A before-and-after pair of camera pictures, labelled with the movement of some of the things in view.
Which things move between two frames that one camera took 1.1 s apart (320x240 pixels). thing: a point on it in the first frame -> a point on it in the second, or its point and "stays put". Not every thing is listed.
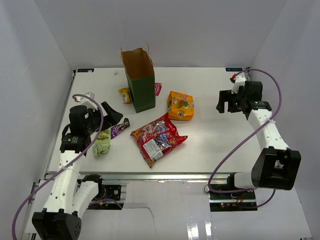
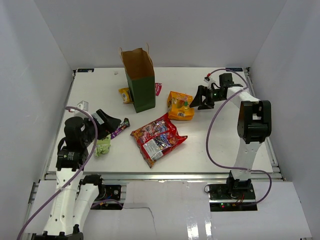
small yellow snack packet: (125, 94) stays put
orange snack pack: (180, 105) stays put
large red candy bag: (156, 138) stays put
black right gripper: (227, 96) -> (198, 100)
